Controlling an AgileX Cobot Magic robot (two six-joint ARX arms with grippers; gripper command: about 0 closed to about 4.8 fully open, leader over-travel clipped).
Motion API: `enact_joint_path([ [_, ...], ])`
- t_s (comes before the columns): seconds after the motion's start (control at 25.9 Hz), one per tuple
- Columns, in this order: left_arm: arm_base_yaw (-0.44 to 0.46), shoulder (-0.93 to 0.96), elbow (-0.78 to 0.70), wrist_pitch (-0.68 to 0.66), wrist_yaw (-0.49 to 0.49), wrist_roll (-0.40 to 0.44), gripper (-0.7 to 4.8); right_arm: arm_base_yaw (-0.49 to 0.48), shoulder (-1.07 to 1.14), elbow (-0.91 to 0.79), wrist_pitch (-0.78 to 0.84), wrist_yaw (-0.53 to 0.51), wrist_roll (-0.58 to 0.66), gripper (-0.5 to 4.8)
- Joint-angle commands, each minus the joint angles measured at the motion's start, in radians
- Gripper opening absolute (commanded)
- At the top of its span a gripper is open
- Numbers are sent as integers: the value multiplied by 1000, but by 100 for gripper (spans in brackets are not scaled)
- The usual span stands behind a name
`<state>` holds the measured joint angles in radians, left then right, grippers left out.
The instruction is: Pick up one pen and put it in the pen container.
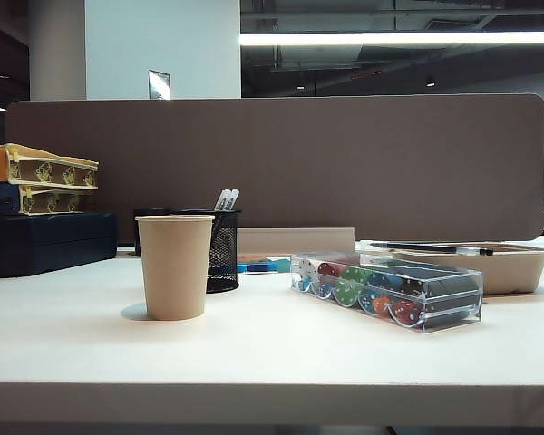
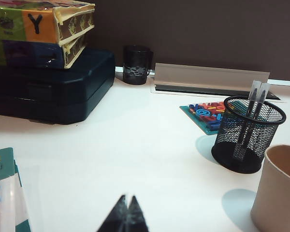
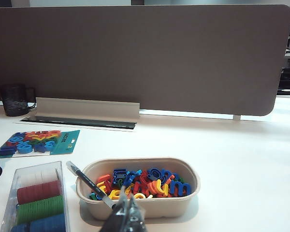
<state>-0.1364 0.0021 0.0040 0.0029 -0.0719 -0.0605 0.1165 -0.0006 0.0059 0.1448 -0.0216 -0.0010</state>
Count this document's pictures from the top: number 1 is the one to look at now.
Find kraft paper cup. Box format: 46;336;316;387
134;214;216;322

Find black poker chip stack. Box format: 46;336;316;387
401;274;480;301
421;296;480;330

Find yellow box with letter Y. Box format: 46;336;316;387
0;142;100;187

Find beige pulp tray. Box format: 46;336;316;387
380;239;544;295

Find black mesh pen holder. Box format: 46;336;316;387
170;207;244;294

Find brown fabric desk divider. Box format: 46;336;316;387
4;92;544;244

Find long ceiling light strip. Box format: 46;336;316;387
239;30;544;47

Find green poker chip stack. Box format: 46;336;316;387
342;266;371;286
333;280;362;307

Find clear plastic poker chip case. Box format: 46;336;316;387
289;251;485;335

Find white poker chip stack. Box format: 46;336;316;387
298;257;319;282

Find red poker chip stack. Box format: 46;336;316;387
316;261;345;280
389;301;425;325

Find dark blue case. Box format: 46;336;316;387
0;211;119;278

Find blue and yellow box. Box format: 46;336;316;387
0;180;99;217

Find teal magnetic numbers pack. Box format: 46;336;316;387
236;256;294;274

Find silver wall sign plate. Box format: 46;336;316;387
147;68;172;101

